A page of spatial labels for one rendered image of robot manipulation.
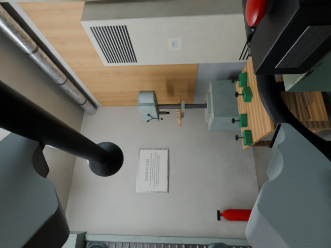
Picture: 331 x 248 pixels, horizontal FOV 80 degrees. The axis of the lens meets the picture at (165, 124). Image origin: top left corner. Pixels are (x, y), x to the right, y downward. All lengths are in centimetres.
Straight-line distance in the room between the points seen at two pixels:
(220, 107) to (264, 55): 213
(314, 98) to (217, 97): 103
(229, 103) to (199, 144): 99
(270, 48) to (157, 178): 286
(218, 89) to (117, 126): 174
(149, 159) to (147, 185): 38
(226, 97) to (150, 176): 154
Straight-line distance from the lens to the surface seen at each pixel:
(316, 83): 26
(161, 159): 303
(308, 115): 170
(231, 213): 289
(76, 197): 334
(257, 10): 19
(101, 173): 20
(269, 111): 34
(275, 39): 18
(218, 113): 228
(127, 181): 309
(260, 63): 21
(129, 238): 302
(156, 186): 299
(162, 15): 160
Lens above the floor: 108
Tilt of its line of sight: 4 degrees up
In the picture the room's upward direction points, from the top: 90 degrees counter-clockwise
